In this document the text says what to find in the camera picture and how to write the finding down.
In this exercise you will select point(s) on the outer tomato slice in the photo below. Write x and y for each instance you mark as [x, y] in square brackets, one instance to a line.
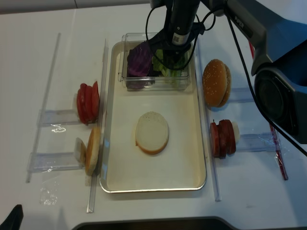
[81, 108]

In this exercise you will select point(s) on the leaning bread bun slice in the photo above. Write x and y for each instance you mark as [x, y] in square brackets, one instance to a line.
[92, 150]

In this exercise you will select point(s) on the white pusher block patty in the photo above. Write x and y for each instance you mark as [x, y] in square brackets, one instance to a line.
[236, 132]

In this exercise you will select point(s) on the rear meat patty slice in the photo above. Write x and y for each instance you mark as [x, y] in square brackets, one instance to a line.
[232, 147]

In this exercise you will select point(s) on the red strip right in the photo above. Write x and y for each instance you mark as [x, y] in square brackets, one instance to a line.
[278, 157]

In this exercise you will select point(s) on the middle tomato slice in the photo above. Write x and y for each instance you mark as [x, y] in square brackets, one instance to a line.
[88, 102]

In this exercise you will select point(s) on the metal baking tray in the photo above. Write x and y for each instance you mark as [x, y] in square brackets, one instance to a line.
[180, 166]

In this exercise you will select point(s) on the front meat patty slice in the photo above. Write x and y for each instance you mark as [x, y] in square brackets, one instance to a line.
[214, 139]

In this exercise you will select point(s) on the remaining lettuce in container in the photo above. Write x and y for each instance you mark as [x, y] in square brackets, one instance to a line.
[157, 65]

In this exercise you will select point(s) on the clear rail left of tray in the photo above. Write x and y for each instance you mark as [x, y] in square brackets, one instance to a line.
[93, 181]

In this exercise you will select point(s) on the meat patty slice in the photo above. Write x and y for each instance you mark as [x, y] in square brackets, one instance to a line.
[214, 139]
[232, 147]
[224, 138]

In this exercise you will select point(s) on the inner tomato slice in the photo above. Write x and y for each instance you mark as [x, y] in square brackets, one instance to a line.
[95, 100]

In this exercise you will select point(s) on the clear far left strip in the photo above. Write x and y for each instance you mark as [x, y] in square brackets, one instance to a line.
[42, 111]

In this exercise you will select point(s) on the clear tape patch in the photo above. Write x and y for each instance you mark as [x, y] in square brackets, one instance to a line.
[48, 196]

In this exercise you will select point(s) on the tomato slice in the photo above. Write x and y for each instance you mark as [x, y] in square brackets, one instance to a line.
[81, 108]
[88, 102]
[95, 100]

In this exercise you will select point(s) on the clear plastic container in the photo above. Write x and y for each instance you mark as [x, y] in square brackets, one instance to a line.
[165, 80]

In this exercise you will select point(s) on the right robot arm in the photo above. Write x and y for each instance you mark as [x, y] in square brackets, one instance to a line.
[280, 55]

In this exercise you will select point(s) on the white pusher block bread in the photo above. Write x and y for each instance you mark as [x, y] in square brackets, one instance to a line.
[80, 151]

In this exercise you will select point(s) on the sesame bun top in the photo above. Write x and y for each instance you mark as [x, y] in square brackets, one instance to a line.
[214, 82]

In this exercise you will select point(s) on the purple cabbage leaf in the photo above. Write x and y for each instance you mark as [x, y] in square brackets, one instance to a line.
[139, 63]

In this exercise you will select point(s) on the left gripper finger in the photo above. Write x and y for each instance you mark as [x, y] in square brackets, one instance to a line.
[14, 219]

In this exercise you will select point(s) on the clear rail right of tray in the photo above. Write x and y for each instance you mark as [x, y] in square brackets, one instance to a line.
[205, 124]

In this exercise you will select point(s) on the middle meat patty slice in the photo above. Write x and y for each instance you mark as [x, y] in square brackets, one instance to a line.
[224, 138]

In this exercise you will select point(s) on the clear rail of tray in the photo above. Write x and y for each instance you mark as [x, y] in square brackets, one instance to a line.
[205, 124]
[93, 181]

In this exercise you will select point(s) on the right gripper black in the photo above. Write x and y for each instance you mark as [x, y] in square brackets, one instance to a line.
[178, 32]

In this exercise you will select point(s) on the sesame bun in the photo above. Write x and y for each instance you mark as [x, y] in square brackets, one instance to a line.
[228, 88]
[214, 82]

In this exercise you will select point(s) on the bottom bun on tray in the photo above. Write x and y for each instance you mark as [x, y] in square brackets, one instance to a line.
[152, 133]

